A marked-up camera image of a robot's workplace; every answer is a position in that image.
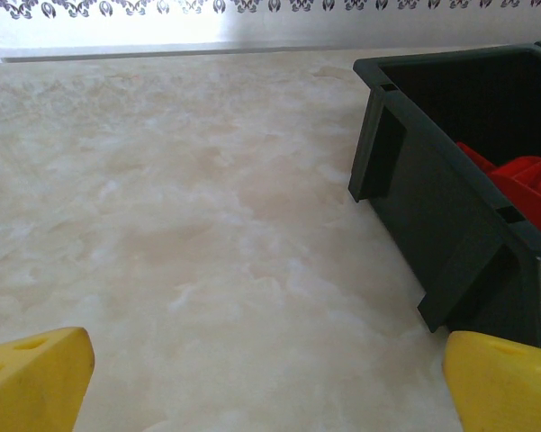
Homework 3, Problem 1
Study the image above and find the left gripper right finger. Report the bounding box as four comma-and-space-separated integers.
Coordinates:
441, 330, 541, 432

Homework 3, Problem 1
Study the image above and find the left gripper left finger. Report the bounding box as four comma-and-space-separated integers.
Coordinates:
0, 327, 95, 432

